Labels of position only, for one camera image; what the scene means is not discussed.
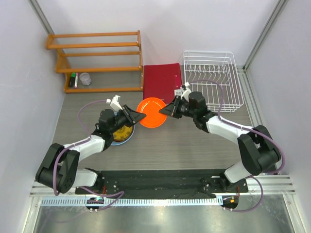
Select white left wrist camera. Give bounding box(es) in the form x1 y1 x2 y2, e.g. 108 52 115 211
105 95 122 112

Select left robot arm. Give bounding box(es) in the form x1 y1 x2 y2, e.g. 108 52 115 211
35 105 146 195

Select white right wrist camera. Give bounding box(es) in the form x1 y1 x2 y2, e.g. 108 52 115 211
180 82 192 101

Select red plastic folder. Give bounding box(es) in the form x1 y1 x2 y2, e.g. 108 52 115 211
143 63 182 103

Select white slotted cable duct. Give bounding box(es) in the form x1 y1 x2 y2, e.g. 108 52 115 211
41 196 223 207

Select yellow patterned plate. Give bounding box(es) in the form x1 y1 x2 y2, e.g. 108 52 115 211
113 126 134 142

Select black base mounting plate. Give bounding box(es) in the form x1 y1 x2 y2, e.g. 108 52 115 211
89 169 248 200

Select orange wooden shelf rack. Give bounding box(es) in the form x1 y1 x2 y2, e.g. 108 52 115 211
45 30 144 94

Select green marker pen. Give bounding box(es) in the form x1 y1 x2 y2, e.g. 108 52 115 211
68 72 76 88

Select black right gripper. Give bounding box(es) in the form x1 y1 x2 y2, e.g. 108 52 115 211
159 96 197 119

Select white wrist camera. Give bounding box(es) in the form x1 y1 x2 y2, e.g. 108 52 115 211
105 95 122 112
180 82 192 101

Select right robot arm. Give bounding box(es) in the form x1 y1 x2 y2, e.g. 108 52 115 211
159 92 281 192

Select pink marker pen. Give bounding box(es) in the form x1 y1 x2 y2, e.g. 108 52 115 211
74 72 78 89

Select orange plate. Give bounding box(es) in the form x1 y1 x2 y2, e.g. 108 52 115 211
137 97 167 129

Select clear plastic cup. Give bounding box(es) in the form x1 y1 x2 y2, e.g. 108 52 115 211
79 72 91 85

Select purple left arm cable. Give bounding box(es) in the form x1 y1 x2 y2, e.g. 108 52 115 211
52 100 125 211

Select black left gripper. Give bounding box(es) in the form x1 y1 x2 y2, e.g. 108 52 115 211
109 105 145 134

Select white wire dish rack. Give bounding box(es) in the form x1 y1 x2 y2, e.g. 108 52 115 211
183 50 244 113

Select light blue plate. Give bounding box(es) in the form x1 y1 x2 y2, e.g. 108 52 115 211
111 126 135 146

